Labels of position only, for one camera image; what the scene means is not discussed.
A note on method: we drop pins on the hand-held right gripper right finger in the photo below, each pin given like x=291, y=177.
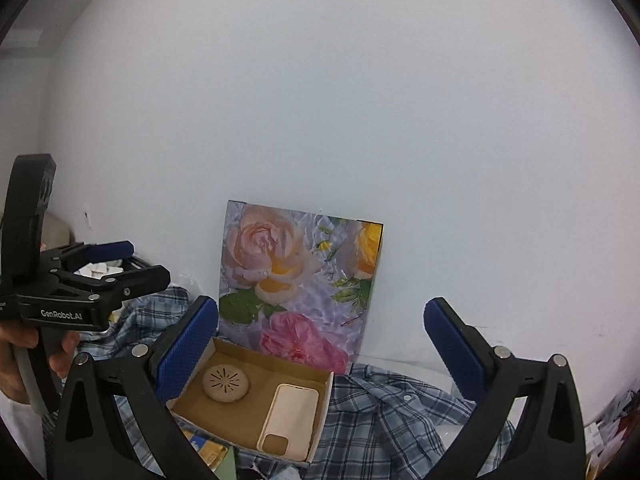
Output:
x=455, y=350

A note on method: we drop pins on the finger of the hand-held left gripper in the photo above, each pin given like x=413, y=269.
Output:
x=117, y=248
x=145, y=280

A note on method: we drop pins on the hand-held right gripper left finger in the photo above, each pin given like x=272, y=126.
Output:
x=185, y=345

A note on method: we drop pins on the cardboard box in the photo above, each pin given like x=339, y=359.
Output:
x=260, y=375

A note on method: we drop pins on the yellow and blue cigarette pack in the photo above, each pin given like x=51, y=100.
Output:
x=207, y=450

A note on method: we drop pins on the person's left hand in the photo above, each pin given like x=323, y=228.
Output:
x=12, y=340

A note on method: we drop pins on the white crumpled paper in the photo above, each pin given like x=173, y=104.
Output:
x=97, y=269

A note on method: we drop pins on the beige cloth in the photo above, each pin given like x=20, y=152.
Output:
x=57, y=232

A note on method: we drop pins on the round beige vented disc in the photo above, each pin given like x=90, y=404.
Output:
x=225, y=385

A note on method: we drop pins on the blue plaid shirt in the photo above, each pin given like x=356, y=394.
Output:
x=390, y=410

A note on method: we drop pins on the beige phone case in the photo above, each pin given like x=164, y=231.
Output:
x=295, y=415

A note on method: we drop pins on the floral picture board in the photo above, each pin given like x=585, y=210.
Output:
x=300, y=280

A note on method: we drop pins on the colourful printed packaging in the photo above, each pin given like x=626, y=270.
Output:
x=607, y=435

